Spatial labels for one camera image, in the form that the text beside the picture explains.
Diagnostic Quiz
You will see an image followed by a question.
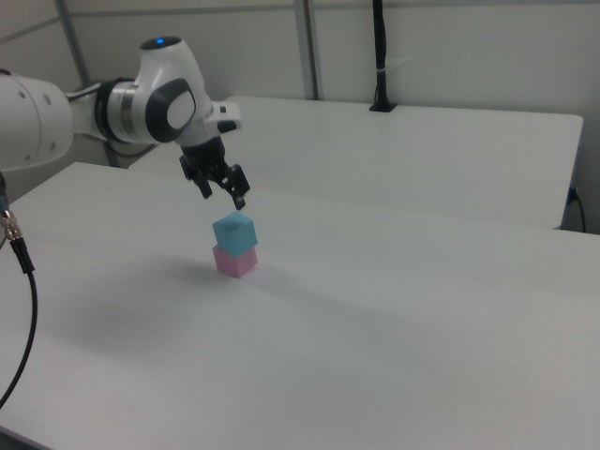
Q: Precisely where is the black cable with metal connector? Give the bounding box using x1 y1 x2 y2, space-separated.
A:
0 172 39 412

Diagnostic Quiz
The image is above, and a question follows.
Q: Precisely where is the pink cube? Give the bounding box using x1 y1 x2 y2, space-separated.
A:
212 244 260 278

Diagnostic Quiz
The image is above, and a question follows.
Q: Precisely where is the grey partition post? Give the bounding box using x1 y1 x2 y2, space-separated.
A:
54 0 92 88
293 0 325 101

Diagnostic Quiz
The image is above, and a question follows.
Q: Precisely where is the black pole with clamp base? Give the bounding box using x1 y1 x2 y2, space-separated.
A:
368 0 398 113

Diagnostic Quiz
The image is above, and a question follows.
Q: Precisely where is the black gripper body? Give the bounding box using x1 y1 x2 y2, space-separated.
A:
178 136 235 182

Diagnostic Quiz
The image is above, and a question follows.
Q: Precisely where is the blue cube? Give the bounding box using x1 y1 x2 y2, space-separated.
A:
212 210 260 258

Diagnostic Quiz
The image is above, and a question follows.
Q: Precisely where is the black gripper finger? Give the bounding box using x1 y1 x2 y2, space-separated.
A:
193 168 215 200
218 162 251 211

